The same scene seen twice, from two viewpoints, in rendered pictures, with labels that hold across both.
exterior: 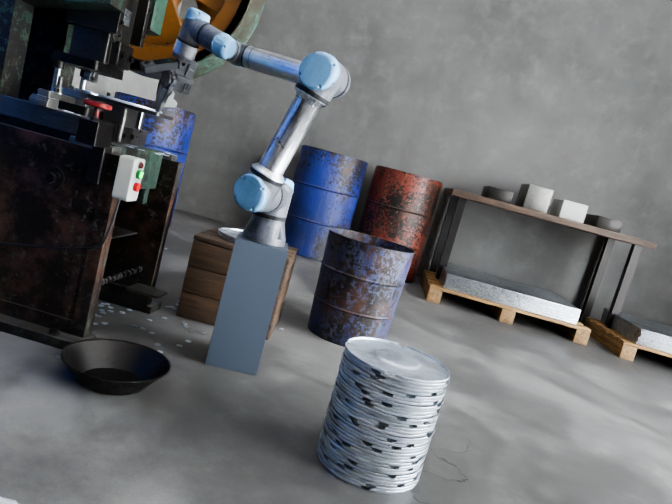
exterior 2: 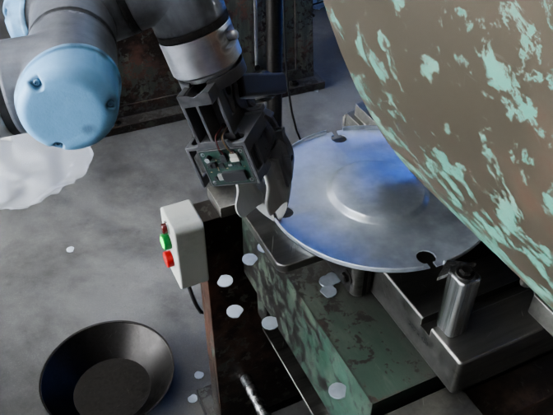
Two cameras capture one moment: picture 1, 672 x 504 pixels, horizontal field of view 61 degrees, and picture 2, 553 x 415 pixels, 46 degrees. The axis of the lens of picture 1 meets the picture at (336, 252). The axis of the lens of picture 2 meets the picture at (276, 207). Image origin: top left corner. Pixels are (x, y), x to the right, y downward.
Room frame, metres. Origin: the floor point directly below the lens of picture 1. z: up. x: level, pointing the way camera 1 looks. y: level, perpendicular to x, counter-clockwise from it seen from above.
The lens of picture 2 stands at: (2.52, 0.44, 1.31)
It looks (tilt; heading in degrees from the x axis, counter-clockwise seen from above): 40 degrees down; 151
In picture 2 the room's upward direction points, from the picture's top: straight up
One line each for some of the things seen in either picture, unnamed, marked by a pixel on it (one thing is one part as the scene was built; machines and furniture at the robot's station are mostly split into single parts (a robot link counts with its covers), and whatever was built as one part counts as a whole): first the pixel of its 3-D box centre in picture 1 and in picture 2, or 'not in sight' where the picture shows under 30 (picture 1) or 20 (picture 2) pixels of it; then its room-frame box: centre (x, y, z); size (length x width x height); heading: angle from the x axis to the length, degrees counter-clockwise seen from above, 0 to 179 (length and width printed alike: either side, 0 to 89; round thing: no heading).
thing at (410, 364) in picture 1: (397, 358); not in sight; (1.48, -0.23, 0.31); 0.29 x 0.29 x 0.01
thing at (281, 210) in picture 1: (273, 194); not in sight; (1.95, 0.26, 0.62); 0.13 x 0.12 x 0.14; 163
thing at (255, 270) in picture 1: (247, 301); not in sight; (1.95, 0.25, 0.23); 0.18 x 0.18 x 0.45; 7
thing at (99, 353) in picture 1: (115, 369); (109, 380); (1.55, 0.53, 0.04); 0.30 x 0.30 x 0.07
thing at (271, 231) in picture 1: (266, 227); not in sight; (1.95, 0.25, 0.50); 0.15 x 0.15 x 0.10
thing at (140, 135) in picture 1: (79, 123); (444, 224); (2.01, 0.99, 0.68); 0.45 x 0.30 x 0.06; 177
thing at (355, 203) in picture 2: (120, 101); (378, 189); (2.00, 0.86, 0.78); 0.29 x 0.29 x 0.01
